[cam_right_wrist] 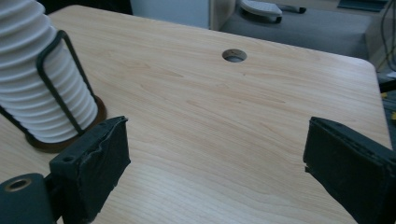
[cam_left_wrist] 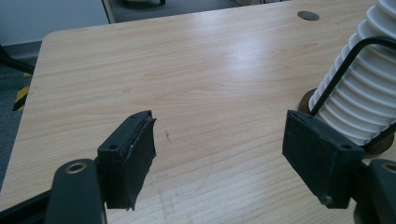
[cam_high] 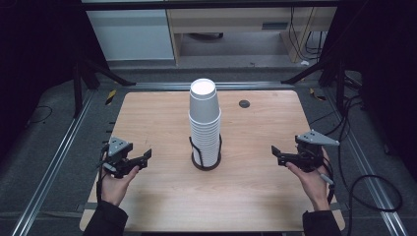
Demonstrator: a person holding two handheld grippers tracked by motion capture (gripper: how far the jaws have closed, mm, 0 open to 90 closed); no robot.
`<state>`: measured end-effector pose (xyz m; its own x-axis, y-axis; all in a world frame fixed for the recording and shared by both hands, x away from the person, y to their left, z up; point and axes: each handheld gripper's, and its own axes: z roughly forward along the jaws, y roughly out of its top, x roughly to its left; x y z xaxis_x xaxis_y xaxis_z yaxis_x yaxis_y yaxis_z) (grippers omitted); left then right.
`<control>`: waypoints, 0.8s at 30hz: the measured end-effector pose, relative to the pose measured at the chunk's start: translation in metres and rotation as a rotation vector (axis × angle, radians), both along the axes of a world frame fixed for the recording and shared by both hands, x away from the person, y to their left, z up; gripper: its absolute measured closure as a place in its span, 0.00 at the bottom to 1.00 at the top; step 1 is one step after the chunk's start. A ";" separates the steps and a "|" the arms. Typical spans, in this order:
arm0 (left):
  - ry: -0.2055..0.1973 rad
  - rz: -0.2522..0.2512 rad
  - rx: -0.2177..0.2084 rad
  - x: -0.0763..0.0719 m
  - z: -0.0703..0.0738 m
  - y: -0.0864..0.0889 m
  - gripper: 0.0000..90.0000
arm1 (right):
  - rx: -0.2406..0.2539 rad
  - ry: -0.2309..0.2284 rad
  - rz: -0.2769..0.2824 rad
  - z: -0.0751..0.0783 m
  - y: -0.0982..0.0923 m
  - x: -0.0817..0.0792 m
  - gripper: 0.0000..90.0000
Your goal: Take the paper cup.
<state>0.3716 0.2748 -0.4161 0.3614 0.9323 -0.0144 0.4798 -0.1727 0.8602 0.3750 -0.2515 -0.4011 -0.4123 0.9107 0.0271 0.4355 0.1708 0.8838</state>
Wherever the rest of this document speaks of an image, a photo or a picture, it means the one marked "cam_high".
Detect black metal stand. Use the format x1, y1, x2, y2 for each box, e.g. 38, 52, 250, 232
280, 54, 349, 116
71, 54, 138, 119

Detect yellow and black tape strip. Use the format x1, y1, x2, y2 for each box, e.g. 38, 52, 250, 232
104, 88, 118, 106
309, 87, 328, 102

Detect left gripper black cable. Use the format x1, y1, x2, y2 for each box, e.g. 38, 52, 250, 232
95, 143, 111, 204

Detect grey tape piece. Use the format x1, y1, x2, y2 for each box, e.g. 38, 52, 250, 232
328, 202, 349, 212
76, 202, 99, 212

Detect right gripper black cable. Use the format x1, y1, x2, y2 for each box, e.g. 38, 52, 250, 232
318, 156, 336, 205

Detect person's left hand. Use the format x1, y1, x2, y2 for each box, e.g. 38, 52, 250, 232
100, 164, 141, 207

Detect stack of white paper cups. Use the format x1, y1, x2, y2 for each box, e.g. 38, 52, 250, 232
188, 78, 222, 167

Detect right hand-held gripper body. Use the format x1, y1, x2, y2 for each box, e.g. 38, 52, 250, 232
288, 129, 340, 173

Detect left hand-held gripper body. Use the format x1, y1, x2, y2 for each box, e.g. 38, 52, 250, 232
101, 136, 134, 180

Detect aluminium floor rail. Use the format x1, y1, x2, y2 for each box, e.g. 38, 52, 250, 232
11, 89, 96, 236
322, 88, 409, 236

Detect black wire cup holder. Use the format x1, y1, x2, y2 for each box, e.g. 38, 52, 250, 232
189, 133, 223, 172

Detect black looped floor cable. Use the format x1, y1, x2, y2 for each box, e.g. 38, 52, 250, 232
346, 174, 404, 236

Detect white cabinet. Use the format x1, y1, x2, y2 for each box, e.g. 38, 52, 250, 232
86, 9, 175, 62

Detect thin black floor cable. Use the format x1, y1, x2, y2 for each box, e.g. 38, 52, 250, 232
27, 104, 54, 128

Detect black hanging desk cables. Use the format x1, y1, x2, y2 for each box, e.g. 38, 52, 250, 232
287, 7, 329, 62

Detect bundle of black floor cables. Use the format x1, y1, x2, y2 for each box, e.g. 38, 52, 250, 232
309, 93, 366, 171

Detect person's right hand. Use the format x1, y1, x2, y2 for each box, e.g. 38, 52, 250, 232
285, 147, 331, 212

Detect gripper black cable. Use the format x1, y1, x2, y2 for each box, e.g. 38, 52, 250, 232
318, 156, 336, 205
95, 143, 111, 204

